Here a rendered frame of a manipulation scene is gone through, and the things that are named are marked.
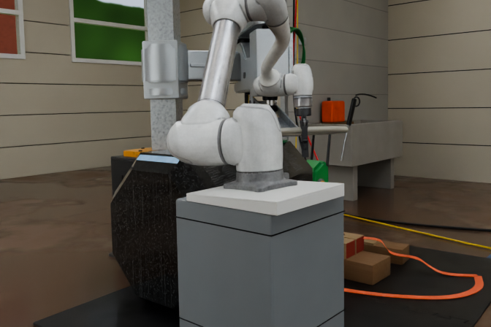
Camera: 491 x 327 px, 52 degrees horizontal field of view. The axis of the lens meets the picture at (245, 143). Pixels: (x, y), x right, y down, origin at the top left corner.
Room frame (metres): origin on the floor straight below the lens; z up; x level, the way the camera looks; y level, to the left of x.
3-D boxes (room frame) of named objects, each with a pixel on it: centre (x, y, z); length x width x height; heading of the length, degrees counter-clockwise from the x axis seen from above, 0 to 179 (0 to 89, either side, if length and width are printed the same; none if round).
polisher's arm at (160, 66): (3.75, 0.39, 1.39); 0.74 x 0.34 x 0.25; 111
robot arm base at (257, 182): (1.65, -0.06, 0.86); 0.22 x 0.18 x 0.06; 133
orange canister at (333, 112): (6.08, -1.10, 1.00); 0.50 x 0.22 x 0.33; 139
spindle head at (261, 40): (3.35, -0.15, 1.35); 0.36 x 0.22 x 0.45; 12
